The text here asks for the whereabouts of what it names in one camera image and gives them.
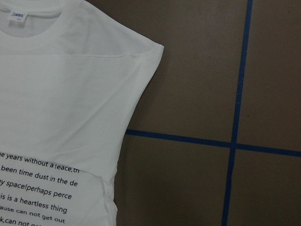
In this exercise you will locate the white long-sleeve printed shirt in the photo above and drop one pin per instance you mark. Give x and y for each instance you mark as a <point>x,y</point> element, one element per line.
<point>70,79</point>

